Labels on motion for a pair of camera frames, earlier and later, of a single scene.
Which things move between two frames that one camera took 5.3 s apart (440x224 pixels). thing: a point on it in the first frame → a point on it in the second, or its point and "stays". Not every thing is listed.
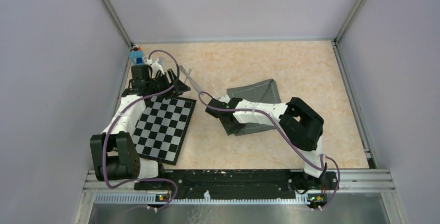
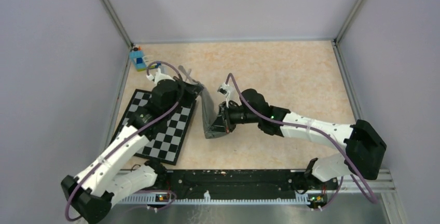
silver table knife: [190, 79] stays
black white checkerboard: [161, 127] stays
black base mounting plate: [242, 183] stays
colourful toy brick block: [137, 55] stays
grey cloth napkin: [264, 92] → [209, 116]
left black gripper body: [160, 84] → [186, 96]
